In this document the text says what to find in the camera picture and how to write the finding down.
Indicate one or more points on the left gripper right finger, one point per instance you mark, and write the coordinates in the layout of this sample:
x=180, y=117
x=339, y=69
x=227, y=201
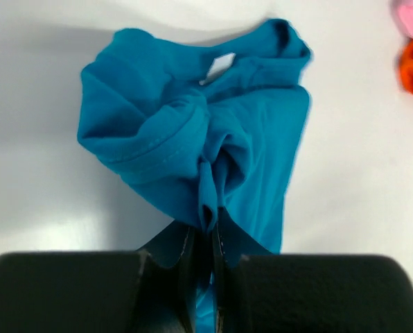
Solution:
x=257, y=291

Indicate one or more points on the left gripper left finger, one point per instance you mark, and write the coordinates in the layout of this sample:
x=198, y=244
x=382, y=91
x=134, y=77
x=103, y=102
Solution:
x=151, y=289

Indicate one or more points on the teal blue t shirt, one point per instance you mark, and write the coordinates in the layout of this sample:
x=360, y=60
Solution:
x=193, y=129

